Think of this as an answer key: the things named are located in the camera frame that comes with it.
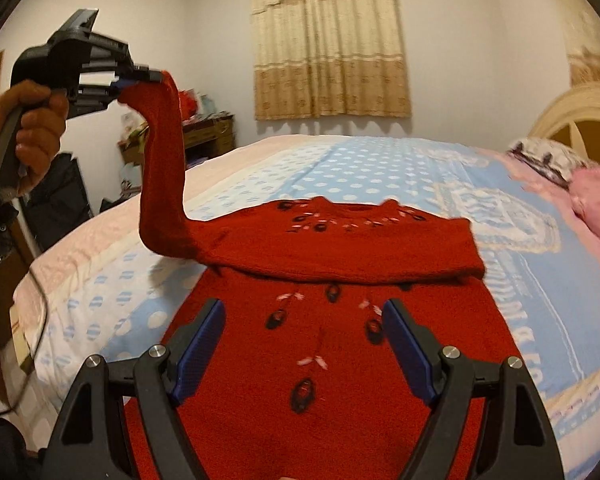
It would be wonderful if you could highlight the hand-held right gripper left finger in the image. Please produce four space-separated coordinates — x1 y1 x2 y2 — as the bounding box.
44 299 227 480

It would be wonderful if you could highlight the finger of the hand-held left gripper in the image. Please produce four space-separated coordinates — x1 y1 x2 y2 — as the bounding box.
80 57 168 85
77 77 132 112

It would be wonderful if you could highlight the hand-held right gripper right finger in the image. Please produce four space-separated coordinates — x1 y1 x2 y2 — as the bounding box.
381 299 565 480

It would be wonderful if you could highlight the red knitted sweater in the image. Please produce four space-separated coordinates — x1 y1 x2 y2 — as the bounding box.
124 69 528 480

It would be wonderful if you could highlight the person's left hand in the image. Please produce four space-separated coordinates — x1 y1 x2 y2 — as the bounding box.
0 79 72 196

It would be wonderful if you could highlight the red gift bag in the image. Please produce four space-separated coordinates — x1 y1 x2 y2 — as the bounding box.
179 89 201 118

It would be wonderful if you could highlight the dark wooden desk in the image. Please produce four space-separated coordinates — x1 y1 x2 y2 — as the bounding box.
120 114 236 171

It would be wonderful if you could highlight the black bag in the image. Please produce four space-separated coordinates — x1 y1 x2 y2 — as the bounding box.
100 195 131 214

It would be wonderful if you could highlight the black folding chair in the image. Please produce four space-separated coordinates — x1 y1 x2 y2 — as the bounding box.
25 152 93 253

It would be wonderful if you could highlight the blue polka-dot blanket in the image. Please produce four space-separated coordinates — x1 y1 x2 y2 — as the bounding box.
30 135 600 480

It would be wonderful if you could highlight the beige patterned curtain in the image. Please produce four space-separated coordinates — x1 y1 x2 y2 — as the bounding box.
250 0 412 121

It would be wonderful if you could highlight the dark patterned pillow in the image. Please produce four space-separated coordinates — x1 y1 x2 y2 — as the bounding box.
509 137 593 191

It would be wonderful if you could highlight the cream bed headboard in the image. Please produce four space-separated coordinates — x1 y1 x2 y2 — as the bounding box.
527 84 600 171

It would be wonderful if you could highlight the black cable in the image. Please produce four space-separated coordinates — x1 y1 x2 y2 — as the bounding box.
0 162 50 418

